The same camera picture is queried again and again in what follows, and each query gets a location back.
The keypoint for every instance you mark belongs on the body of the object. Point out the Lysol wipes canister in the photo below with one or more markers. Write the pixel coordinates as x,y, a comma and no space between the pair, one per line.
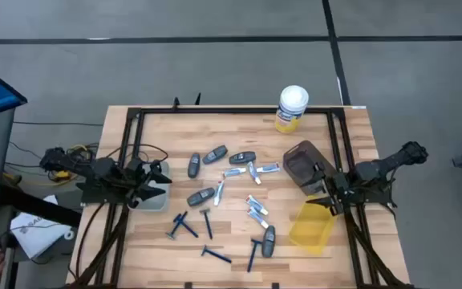
291,108

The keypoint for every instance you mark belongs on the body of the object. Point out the white printed paper sheet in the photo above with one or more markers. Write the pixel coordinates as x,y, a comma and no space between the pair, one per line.
34,237

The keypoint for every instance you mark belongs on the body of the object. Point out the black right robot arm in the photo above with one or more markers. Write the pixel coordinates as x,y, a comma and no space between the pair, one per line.
379,166

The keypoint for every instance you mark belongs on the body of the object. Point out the blue disposable razor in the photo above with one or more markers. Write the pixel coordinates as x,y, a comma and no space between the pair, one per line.
207,225
252,257
175,229
217,254
191,231

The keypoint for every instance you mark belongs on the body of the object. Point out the black table clamp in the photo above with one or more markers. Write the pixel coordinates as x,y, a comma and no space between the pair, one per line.
198,99
176,103

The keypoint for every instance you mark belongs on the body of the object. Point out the smoky dark translucent bin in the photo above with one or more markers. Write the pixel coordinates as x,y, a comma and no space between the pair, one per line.
297,162

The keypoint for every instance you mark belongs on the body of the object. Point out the yellow translucent plastic bin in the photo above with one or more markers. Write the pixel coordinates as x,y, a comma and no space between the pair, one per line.
311,230

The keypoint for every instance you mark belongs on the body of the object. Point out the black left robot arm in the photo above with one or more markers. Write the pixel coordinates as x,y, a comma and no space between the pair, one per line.
102,170

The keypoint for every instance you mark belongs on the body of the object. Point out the dark grey car key fob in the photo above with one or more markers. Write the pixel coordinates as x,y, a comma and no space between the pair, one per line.
268,241
215,154
242,157
201,197
193,165

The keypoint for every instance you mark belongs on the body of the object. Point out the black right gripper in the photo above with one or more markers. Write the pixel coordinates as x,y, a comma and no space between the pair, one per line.
341,185

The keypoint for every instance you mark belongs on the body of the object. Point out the small white toothpaste tube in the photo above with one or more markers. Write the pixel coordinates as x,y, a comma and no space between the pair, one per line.
258,218
219,193
256,205
254,173
268,168
234,172

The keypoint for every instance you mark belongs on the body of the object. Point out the black desk beam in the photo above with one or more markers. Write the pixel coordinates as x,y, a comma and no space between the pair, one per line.
38,205

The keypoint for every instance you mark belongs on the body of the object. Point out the light grey plastic bin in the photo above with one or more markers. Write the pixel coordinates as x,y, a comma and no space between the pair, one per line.
163,200

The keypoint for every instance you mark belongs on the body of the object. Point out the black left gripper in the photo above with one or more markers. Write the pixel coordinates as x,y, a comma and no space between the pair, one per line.
136,176

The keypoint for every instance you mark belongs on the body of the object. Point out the black aluminium table frame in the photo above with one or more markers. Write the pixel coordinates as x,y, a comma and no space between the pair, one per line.
235,110

